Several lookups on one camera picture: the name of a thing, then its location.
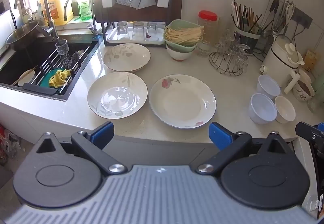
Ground sink drain rack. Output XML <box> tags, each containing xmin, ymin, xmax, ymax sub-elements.
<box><xmin>22</xmin><ymin>44</ymin><xmax>92</xmax><ymax>96</ymax></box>

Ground bundle of chopsticks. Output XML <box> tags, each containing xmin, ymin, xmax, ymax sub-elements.
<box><xmin>231</xmin><ymin>0</ymin><xmax>263</xmax><ymax>33</ymax></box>

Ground three drinking glasses on tray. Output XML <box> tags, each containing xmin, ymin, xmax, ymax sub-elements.
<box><xmin>106</xmin><ymin>22</ymin><xmax>165</xmax><ymax>46</ymax></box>

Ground clear drinking glass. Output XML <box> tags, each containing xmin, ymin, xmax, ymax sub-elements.
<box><xmin>132</xmin><ymin>22</ymin><xmax>145</xmax><ymax>40</ymax></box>
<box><xmin>146</xmin><ymin>22</ymin><xmax>159</xmax><ymax>39</ymax></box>
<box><xmin>116</xmin><ymin>22</ymin><xmax>128</xmax><ymax>40</ymax></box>

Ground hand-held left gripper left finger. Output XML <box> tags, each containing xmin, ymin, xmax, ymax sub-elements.
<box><xmin>35</xmin><ymin>121</ymin><xmax>127</xmax><ymax>174</ymax></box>

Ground white handled scissors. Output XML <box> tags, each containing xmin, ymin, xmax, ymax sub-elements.
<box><xmin>284</xmin><ymin>3</ymin><xmax>296</xmax><ymax>24</ymax></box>

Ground glass pot lid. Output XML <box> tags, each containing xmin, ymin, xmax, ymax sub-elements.
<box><xmin>273</xmin><ymin>34</ymin><xmax>305</xmax><ymax>66</ymax></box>

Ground white ceramic bowl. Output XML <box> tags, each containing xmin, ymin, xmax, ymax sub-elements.
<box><xmin>275</xmin><ymin>96</ymin><xmax>296</xmax><ymax>124</ymax></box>

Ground crystal goblet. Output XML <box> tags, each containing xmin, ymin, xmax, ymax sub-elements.
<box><xmin>55</xmin><ymin>39</ymin><xmax>69</xmax><ymax>63</ymax></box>

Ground black handled utensil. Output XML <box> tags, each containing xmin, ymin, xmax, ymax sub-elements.
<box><xmin>263</xmin><ymin>0</ymin><xmax>282</xmax><ymax>31</ymax></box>

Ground wire cup rack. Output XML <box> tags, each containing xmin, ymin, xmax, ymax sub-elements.
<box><xmin>209</xmin><ymin>37</ymin><xmax>250</xmax><ymax>77</ymax></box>

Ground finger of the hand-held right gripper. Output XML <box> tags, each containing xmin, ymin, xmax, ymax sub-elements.
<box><xmin>295</xmin><ymin>121</ymin><xmax>324</xmax><ymax>156</ymax></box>

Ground green drain basin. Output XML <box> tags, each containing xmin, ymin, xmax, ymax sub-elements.
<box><xmin>166</xmin><ymin>43</ymin><xmax>196</xmax><ymax>54</ymax></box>

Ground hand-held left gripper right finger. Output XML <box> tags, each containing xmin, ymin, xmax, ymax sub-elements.
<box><xmin>197</xmin><ymin>122</ymin><xmax>294</xmax><ymax>174</ymax></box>

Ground green soap bottle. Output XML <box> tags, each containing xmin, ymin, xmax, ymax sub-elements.
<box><xmin>78</xmin><ymin>0</ymin><xmax>93</xmax><ymax>22</ymax></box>

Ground pink flower plate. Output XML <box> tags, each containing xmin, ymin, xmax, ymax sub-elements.
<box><xmin>149</xmin><ymin>74</ymin><xmax>217</xmax><ymax>129</ymax></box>

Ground dark wall socket strip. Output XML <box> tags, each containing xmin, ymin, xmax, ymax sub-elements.
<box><xmin>291</xmin><ymin>8</ymin><xmax>313</xmax><ymax>29</ymax></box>

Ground yellow oil bottle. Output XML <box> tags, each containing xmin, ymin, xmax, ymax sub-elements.
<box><xmin>40</xmin><ymin>0</ymin><xmax>74</xmax><ymax>26</ymax></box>

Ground small steel faucet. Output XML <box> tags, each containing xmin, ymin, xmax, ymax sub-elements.
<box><xmin>63</xmin><ymin>0</ymin><xmax>100</xmax><ymax>38</ymax></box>

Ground green chopstick holder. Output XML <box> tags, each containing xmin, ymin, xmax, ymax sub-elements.
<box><xmin>234</xmin><ymin>25</ymin><xmax>263</xmax><ymax>55</ymax></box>

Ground white dish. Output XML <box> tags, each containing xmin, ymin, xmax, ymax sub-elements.
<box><xmin>11</xmin><ymin>66</ymin><xmax>39</xmax><ymax>87</ymax></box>

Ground steel scrubber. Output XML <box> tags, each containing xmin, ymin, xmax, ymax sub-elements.
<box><xmin>63</xmin><ymin>51</ymin><xmax>82</xmax><ymax>68</ymax></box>

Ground clear glass plate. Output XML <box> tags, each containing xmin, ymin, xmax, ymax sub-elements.
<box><xmin>100</xmin><ymin>86</ymin><xmax>141</xmax><ymax>115</ymax></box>

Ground tall steel faucet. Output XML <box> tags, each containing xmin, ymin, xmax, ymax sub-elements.
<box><xmin>14</xmin><ymin>0</ymin><xmax>60</xmax><ymax>40</ymax></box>

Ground green strainer basket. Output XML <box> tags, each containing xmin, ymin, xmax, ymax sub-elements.
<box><xmin>163</xmin><ymin>20</ymin><xmax>204</xmax><ymax>48</ymax></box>

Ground floral ceramic bowl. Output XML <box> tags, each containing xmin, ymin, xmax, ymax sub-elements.
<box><xmin>292</xmin><ymin>70</ymin><xmax>316</xmax><ymax>102</ymax></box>

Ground white electric pot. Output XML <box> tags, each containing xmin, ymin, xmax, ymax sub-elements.
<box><xmin>260</xmin><ymin>34</ymin><xmax>305</xmax><ymax>94</ymax></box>

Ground clear glass cup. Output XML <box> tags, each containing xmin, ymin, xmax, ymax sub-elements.
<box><xmin>216</xmin><ymin>36</ymin><xmax>234</xmax><ymax>63</ymax></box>
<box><xmin>235</xmin><ymin>44</ymin><xmax>251</xmax><ymax>73</ymax></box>

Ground red lid glass jar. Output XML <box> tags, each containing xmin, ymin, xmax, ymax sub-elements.
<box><xmin>198</xmin><ymin>11</ymin><xmax>218</xmax><ymax>45</ymax></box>

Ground white bowl red base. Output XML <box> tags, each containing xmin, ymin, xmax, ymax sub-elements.
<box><xmin>166</xmin><ymin>46</ymin><xmax>196</xmax><ymax>62</ymax></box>

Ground leaf print plate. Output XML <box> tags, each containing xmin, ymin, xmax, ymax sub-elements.
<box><xmin>103</xmin><ymin>43</ymin><xmax>151</xmax><ymax>73</ymax></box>
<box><xmin>87</xmin><ymin>72</ymin><xmax>148</xmax><ymax>119</ymax></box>

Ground green glass bottle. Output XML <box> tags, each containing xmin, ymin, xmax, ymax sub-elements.
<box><xmin>307</xmin><ymin>72</ymin><xmax>324</xmax><ymax>114</ymax></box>

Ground yellow rag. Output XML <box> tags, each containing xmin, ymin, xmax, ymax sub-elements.
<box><xmin>49</xmin><ymin>68</ymin><xmax>73</xmax><ymax>88</ymax></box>

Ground steel pan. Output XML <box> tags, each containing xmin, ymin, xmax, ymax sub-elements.
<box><xmin>5</xmin><ymin>20</ymin><xmax>48</xmax><ymax>53</ymax></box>

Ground black dish rack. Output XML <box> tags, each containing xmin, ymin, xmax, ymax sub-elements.
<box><xmin>95</xmin><ymin>0</ymin><xmax>184</xmax><ymax>47</ymax></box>

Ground yellow packet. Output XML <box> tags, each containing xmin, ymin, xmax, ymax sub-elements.
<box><xmin>303</xmin><ymin>49</ymin><xmax>318</xmax><ymax>71</ymax></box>

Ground green sponge mat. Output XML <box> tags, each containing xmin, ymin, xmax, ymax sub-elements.
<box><xmin>41</xmin><ymin>70</ymin><xmax>61</xmax><ymax>88</ymax></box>

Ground pale enoki mushroom bunch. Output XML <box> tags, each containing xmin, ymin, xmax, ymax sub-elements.
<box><xmin>164</xmin><ymin>26</ymin><xmax>204</xmax><ymax>45</ymax></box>

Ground translucent plastic cup back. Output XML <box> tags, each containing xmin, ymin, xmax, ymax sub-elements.
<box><xmin>257</xmin><ymin>75</ymin><xmax>281</xmax><ymax>99</ymax></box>

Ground black sink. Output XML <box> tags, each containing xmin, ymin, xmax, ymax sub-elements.
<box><xmin>0</xmin><ymin>34</ymin><xmax>100</xmax><ymax>101</ymax></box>

